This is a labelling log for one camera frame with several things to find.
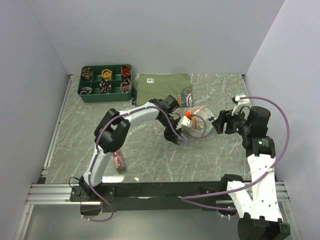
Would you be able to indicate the pink cap clear pen tube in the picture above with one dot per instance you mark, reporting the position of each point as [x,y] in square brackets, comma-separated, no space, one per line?
[119,162]

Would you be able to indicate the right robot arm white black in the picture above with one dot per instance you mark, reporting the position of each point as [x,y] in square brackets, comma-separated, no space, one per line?
[260,217]

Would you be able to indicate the orange cap white marker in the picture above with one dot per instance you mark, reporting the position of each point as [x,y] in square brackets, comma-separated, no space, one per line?
[199,110]

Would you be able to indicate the orange rolled tie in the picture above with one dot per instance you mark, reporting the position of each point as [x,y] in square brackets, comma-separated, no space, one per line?
[125,71]

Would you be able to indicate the brown patterned rolled tie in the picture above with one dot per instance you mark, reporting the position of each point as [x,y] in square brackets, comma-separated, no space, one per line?
[87,74]

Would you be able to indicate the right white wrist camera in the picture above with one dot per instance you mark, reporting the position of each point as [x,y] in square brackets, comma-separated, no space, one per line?
[240,101]

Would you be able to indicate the folded olive green t-shirt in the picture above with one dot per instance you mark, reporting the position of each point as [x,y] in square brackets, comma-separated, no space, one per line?
[159,86]

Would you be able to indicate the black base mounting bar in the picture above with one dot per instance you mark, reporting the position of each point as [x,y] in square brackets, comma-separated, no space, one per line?
[143,196]

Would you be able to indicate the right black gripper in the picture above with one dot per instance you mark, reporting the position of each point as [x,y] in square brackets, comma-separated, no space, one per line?
[223,118]

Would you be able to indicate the pink dotted rolled tie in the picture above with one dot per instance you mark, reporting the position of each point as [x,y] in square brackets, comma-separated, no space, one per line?
[105,86]

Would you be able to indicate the white round divided organizer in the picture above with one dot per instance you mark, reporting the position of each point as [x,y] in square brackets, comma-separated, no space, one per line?
[201,122]

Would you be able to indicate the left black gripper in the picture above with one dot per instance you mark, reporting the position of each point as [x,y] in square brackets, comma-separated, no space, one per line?
[170,135]

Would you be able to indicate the aluminium rail frame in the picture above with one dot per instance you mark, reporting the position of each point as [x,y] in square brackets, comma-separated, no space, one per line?
[41,193]

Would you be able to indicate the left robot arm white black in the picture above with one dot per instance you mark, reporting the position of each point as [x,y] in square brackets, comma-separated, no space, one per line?
[112,131]

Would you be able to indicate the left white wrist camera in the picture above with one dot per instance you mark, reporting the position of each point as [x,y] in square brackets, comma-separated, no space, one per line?
[184,122]

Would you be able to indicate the green compartment tray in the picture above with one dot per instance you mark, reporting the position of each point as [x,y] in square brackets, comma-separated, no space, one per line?
[115,94]

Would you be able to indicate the orange cap black highlighter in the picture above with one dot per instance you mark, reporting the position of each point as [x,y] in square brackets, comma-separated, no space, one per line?
[188,114]

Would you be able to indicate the grey rolled tie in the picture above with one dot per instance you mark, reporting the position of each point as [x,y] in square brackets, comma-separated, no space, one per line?
[85,90]

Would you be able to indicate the yellow rolled tie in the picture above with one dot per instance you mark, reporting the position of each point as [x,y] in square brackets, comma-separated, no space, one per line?
[106,74]

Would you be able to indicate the maroon floral rolled tie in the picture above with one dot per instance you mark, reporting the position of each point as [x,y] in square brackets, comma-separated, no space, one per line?
[125,85]

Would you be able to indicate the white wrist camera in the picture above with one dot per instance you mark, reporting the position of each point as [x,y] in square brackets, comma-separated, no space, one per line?
[240,101]
[184,122]

